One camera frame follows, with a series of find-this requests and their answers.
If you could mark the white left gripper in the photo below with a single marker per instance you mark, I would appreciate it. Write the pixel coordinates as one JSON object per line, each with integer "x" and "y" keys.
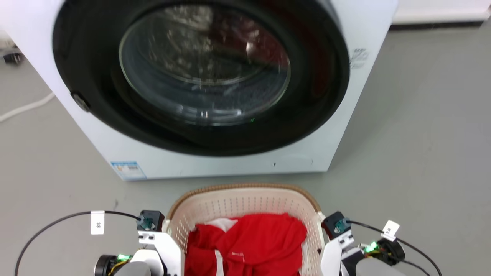
{"x": 165, "y": 247}

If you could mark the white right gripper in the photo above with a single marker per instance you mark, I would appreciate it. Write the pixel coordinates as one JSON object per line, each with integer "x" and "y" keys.
{"x": 333, "y": 255}

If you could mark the cream plastic laundry basket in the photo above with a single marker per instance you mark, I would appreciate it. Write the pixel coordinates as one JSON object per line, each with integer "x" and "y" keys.
{"x": 245, "y": 201}

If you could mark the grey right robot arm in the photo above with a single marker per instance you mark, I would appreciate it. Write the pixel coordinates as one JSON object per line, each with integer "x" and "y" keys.
{"x": 378, "y": 264}

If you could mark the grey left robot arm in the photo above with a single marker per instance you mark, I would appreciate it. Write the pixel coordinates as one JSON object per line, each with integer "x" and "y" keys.
{"x": 126, "y": 266}

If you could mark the white garment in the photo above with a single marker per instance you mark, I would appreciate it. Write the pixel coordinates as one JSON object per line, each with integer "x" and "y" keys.
{"x": 222, "y": 223}

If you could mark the red garment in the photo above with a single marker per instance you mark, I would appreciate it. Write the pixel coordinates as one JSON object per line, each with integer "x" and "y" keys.
{"x": 261, "y": 241}

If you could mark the blue energy label sticker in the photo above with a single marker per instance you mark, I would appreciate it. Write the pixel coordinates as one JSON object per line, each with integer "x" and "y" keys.
{"x": 129, "y": 170}

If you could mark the white front-load washing machine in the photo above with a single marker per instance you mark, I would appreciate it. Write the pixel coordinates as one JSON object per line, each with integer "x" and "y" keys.
{"x": 96, "y": 142}

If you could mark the black round washer door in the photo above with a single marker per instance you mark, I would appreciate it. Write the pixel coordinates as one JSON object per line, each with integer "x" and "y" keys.
{"x": 314, "y": 96}

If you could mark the small black floor object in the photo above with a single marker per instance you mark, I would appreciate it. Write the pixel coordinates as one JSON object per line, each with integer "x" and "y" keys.
{"x": 13, "y": 58}

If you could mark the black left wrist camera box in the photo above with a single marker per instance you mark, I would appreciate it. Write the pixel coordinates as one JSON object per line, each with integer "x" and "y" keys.
{"x": 152, "y": 220}

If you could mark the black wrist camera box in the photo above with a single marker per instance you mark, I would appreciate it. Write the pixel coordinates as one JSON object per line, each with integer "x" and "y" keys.
{"x": 335, "y": 224}
{"x": 152, "y": 220}

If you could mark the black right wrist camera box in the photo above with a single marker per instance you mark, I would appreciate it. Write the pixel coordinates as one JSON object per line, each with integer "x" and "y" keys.
{"x": 335, "y": 224}

